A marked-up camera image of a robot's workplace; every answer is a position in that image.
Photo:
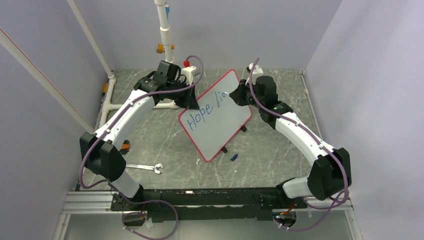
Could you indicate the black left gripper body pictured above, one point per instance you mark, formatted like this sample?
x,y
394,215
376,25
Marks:
x,y
181,97

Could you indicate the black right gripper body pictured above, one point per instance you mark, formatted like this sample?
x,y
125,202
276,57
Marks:
x,y
245,96

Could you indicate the blue marker cap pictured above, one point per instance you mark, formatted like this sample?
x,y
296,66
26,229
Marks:
x,y
233,158

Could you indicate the silver open-end wrench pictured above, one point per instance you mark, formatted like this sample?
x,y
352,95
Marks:
x,y
155,168

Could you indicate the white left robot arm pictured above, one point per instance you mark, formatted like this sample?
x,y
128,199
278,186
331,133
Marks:
x,y
100,150

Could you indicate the white PVC pipe frame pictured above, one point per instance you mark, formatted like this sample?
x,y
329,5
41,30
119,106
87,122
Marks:
x,y
52,41

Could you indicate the white PVC vertical pole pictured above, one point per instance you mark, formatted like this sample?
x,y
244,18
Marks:
x,y
165,30

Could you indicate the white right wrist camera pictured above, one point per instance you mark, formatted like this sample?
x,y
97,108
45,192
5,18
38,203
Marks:
x,y
255,71

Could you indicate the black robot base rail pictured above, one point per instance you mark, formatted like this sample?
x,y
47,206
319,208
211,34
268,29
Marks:
x,y
260,203

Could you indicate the black orange hex key set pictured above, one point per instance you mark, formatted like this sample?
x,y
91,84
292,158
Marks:
x,y
126,145

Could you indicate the orange yellow pole clamp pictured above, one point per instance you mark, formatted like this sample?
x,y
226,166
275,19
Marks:
x,y
160,49

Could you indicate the pink-framed whiteboard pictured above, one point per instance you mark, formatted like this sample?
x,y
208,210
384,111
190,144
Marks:
x,y
218,119

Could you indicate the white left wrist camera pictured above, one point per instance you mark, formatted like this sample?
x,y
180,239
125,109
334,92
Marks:
x,y
191,73

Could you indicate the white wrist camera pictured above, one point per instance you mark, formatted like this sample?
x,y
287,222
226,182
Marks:
x,y
191,73
255,71

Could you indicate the blue pole clip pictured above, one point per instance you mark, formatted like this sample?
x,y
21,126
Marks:
x,y
167,10

